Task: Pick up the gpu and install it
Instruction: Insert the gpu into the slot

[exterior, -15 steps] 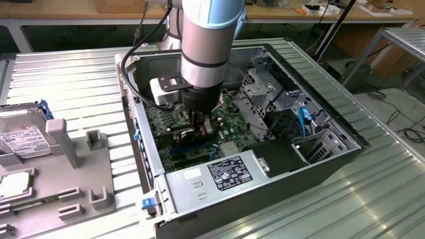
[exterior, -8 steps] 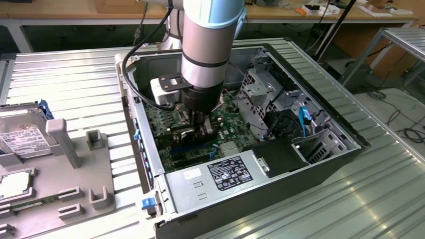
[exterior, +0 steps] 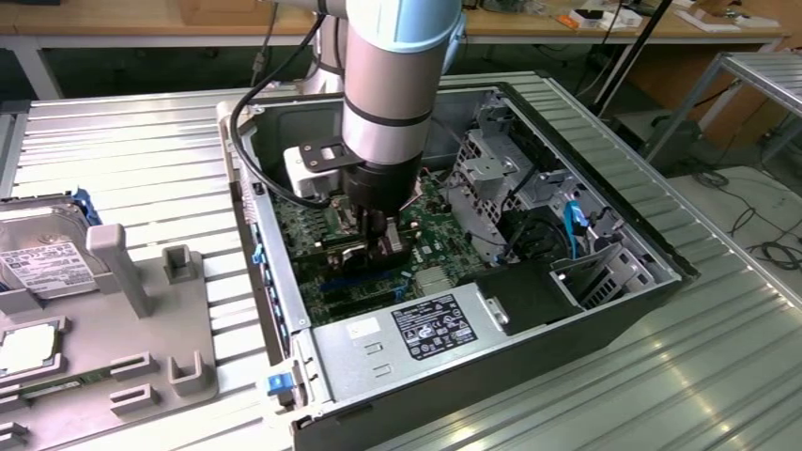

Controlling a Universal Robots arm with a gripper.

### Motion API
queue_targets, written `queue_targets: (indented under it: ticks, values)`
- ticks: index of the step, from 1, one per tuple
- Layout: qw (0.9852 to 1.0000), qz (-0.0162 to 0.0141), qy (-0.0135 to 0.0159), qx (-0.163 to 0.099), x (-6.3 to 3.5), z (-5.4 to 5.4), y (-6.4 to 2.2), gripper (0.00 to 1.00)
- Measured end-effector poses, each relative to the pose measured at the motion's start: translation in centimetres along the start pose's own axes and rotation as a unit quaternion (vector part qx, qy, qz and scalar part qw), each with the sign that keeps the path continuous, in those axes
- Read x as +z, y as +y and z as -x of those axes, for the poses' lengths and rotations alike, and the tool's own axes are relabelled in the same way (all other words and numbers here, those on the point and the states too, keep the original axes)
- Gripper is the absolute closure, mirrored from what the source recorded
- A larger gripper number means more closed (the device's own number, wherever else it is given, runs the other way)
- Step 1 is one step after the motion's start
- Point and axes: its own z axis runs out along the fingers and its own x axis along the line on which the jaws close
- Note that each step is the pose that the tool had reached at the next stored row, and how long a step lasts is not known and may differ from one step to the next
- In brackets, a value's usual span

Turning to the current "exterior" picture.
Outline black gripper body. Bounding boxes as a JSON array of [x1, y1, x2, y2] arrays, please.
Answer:
[[341, 156, 428, 219]]

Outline green graphics card with fan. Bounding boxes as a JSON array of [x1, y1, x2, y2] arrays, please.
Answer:
[[293, 220, 420, 283]]

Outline CPU socket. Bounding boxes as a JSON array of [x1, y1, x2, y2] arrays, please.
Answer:
[[329, 194, 369, 236]]

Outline green motherboard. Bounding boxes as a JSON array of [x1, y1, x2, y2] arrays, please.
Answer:
[[269, 168, 498, 326]]

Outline silver chipset heatsink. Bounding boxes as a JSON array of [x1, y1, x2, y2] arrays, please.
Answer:
[[413, 269, 456, 289]]

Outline metal drive cage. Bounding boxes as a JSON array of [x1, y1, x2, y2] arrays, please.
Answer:
[[449, 125, 566, 246]]

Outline black fan shroud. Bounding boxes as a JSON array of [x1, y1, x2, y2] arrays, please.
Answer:
[[460, 259, 588, 337]]

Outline grey power supply unit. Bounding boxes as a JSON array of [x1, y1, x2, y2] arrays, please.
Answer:
[[309, 281, 522, 406]]

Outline blue case latch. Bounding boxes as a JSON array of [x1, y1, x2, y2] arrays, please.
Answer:
[[263, 372, 297, 395]]

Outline slanted metal disk bay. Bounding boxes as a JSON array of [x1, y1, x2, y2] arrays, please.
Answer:
[[548, 242, 668, 312]]

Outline wooden desk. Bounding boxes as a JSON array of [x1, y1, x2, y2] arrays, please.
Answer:
[[0, 0, 792, 101]]

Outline black open PC case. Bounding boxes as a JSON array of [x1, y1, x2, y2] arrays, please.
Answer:
[[225, 80, 701, 451]]

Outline black box on floor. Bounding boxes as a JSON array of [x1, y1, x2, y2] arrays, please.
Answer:
[[609, 109, 702, 176]]

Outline blue disk carrier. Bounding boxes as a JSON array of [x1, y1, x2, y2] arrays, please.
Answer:
[[65, 187, 103, 230]]

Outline orange and white box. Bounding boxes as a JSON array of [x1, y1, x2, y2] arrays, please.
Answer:
[[556, 11, 605, 31]]

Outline grey parts rack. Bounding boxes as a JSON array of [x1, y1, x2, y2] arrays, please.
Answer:
[[0, 223, 222, 451]]

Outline black stand pole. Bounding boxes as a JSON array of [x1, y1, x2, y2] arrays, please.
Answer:
[[590, 0, 676, 115]]

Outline brown cabinet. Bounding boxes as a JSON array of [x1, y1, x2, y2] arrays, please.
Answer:
[[625, 43, 786, 148]]

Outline silver hard disk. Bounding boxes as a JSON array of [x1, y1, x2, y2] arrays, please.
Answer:
[[0, 198, 103, 303]]

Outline green RAM stick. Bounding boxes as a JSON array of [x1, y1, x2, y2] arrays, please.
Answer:
[[0, 365, 122, 404]]

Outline silver CPU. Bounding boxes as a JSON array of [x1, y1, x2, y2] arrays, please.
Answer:
[[0, 327, 59, 378]]

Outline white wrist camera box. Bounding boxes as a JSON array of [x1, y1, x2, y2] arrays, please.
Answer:
[[282, 137, 367, 201]]

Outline black power wire bundle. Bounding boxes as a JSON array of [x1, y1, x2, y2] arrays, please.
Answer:
[[500, 210, 573, 265]]

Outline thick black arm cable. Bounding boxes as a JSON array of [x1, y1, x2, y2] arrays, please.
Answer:
[[227, 13, 335, 210]]

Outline beige corner bracket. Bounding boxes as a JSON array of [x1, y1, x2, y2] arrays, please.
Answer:
[[215, 98, 269, 189]]

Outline blue flat wire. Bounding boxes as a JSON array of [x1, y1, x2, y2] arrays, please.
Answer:
[[564, 200, 594, 262]]

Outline thin cable with connector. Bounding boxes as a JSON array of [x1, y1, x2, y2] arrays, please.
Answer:
[[250, 0, 278, 89]]

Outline black floor cables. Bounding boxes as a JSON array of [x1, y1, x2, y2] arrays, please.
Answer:
[[689, 168, 802, 272]]

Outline metal frame table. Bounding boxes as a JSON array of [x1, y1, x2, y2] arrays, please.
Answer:
[[641, 50, 802, 166]]

